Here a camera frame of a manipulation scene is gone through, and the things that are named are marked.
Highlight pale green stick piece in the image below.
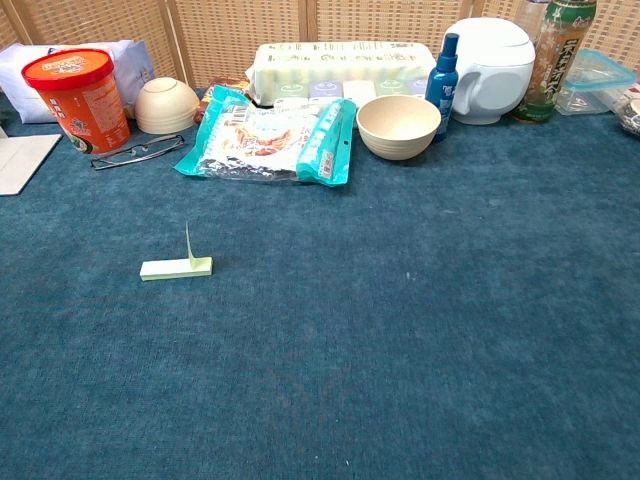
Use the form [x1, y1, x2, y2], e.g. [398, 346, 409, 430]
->
[139, 256, 214, 282]

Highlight blue felt table cover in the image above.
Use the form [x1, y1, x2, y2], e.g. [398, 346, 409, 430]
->
[0, 88, 640, 480]

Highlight teal snack bag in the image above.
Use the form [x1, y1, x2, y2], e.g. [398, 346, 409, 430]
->
[173, 84, 358, 189]

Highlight open beige bowl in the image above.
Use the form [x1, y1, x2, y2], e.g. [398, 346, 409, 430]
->
[355, 94, 443, 162]

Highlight green small tissue box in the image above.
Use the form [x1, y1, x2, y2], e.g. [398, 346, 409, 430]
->
[375, 78, 413, 98]
[272, 81, 311, 108]

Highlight pink small tissue box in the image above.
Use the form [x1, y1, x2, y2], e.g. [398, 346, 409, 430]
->
[342, 79, 378, 104]

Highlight white toilet roll pack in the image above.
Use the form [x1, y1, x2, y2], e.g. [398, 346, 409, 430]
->
[248, 41, 438, 107]

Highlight brown cookie packet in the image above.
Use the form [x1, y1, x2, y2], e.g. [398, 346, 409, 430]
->
[193, 76, 254, 125]

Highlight blue spray bottle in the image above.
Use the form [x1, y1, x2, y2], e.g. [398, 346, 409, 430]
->
[425, 32, 460, 143]

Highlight upturned beige bowl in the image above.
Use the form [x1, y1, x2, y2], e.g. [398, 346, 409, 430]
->
[134, 76, 201, 135]

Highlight black eyeglasses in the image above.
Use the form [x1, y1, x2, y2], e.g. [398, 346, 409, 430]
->
[90, 133, 186, 172]

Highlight wicker folding screen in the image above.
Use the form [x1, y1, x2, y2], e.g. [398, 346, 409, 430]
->
[0, 0, 640, 92]

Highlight white lidded plastic pot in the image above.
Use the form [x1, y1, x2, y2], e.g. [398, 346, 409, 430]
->
[442, 17, 536, 126]

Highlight white plastic tissue pack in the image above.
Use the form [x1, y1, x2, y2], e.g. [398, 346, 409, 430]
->
[0, 39, 156, 125]

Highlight orange instant noodle cup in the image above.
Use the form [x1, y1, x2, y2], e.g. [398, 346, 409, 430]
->
[21, 48, 131, 155]

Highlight green tea bottle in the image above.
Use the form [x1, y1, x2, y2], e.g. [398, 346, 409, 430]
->
[510, 0, 598, 125]

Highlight blue box grey flap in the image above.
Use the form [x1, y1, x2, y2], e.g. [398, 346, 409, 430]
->
[0, 125, 63, 197]

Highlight clear container teal lid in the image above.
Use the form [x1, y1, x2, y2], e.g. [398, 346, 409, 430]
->
[554, 47, 639, 116]

